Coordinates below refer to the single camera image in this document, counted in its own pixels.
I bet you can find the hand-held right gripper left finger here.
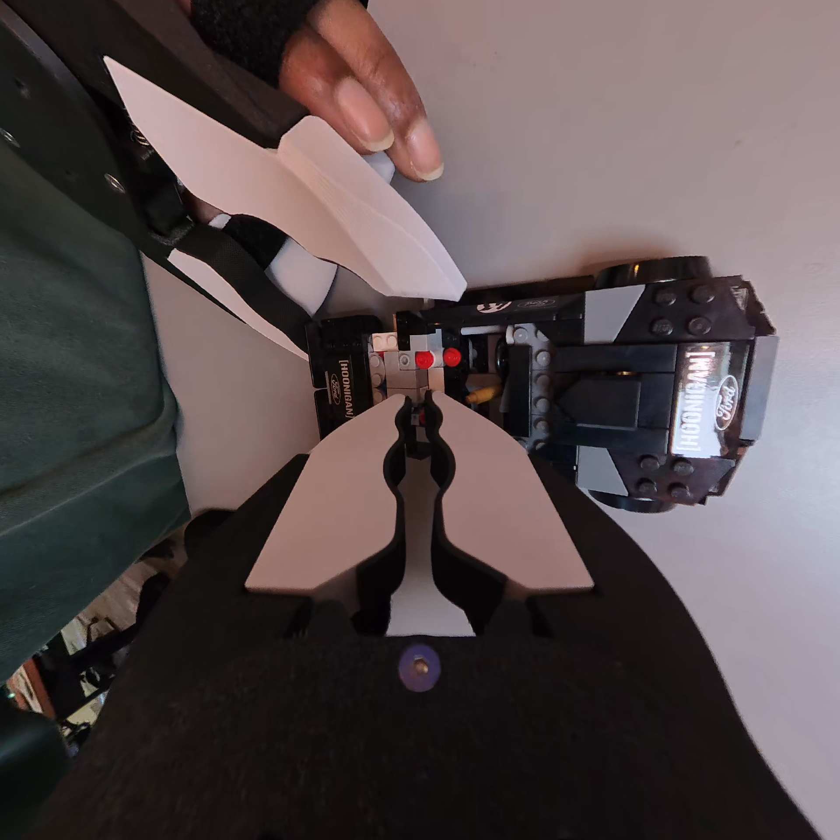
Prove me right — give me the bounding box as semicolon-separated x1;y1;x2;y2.
247;394;421;605

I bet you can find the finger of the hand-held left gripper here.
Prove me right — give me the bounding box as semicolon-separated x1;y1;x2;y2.
105;57;468;300
168;221;317;359

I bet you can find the black lego car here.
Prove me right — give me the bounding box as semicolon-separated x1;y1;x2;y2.
309;256;779;513

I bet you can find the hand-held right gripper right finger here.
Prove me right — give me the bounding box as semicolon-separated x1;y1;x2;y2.
420;392;594;602

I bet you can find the person's left hand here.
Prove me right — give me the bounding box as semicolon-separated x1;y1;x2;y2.
280;0;446;183

